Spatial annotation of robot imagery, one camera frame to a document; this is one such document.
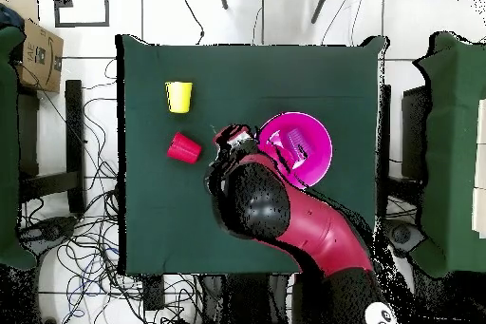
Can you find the red cup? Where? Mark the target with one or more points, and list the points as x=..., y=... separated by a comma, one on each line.
x=184, y=148

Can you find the purple cup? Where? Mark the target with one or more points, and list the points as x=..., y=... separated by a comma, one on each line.
x=300, y=143

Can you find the large pink bowl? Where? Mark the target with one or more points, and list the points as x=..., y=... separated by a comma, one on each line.
x=315, y=160

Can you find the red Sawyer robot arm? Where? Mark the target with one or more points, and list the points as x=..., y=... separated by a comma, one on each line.
x=303, y=217

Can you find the dark green tablecloth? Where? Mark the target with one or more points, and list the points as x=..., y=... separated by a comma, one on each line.
x=228, y=73

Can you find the yellow cup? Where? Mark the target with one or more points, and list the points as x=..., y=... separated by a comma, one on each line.
x=179, y=97

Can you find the black power adapter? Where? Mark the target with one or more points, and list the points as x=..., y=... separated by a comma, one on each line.
x=153, y=295

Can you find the black chair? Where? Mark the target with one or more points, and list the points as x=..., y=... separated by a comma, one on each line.
x=414, y=130

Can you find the cardboard box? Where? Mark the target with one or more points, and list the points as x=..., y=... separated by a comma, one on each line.
x=41, y=61

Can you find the green clothed side table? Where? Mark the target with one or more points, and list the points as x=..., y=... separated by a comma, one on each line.
x=452, y=111
x=7, y=149

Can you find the black stool frame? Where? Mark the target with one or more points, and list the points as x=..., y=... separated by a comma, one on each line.
x=74, y=130

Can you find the black pedestal leg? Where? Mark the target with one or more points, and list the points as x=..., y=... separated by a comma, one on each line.
x=402, y=235
x=49, y=229

